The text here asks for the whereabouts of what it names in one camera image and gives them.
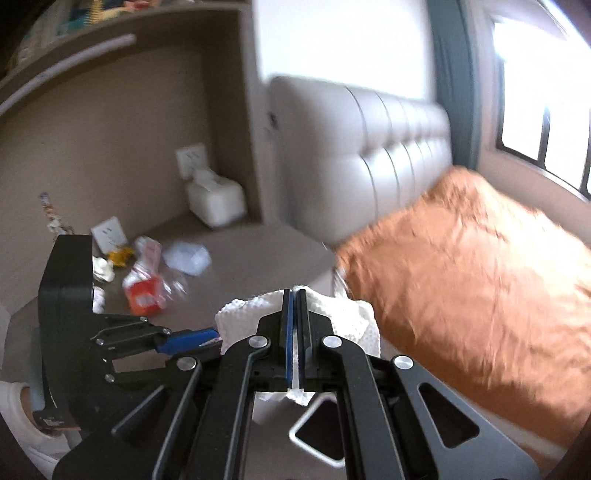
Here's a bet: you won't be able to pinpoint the yellow snack wrapper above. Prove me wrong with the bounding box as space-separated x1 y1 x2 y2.
107 246 135 268

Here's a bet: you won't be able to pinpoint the white tissue dispenser box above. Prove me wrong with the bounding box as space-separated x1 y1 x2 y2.
185 168 247 229

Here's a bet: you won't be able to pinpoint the white wall socket side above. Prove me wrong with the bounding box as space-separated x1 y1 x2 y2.
175 143 209 180

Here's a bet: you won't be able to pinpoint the white paper towel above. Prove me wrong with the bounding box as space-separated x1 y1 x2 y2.
214 284 383 407

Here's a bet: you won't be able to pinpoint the beige padded headboard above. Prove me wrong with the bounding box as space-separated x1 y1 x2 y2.
270 76 452 245

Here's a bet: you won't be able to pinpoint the white square trash bin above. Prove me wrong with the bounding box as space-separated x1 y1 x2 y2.
288 392 346 469

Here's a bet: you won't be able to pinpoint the dark window frame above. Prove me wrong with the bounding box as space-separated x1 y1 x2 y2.
493 17 590 199

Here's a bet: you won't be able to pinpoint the orange bed cover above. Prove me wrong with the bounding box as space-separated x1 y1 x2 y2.
337 167 590 448

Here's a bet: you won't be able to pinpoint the colourful wall stickers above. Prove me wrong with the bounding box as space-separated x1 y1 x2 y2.
39 192 74 237

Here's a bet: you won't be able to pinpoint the white tissue pack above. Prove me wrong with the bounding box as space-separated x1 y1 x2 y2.
162 241 211 276

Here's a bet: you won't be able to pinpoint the red white plastic package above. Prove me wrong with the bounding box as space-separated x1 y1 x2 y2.
122 236 162 291

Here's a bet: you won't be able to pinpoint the cream paper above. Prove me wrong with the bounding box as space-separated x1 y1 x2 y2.
92 256 115 283

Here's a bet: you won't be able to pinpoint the grey curtain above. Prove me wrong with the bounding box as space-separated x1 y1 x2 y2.
427 0 482 170

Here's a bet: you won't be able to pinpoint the white wall socket back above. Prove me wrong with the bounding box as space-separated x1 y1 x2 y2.
91 216 128 255

